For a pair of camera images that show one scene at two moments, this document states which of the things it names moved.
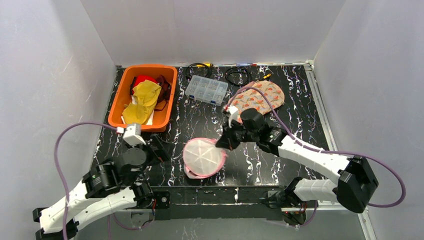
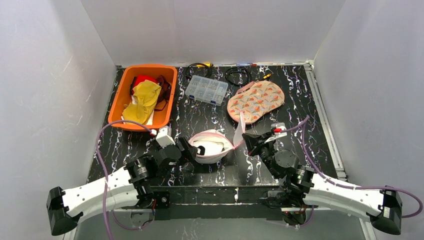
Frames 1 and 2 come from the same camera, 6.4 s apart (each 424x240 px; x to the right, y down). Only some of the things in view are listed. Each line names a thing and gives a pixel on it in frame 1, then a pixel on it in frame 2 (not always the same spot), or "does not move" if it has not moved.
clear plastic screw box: (210, 90) does not move
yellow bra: (147, 93) does not move
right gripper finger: (229, 139) to (252, 142)
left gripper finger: (159, 148) to (191, 151)
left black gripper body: (158, 149) to (190, 151)
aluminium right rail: (364, 216) does not move
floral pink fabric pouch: (263, 96) does not move
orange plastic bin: (144, 96) does not move
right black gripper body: (230, 135) to (253, 143)
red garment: (139, 79) does not move
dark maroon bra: (165, 92) does not move
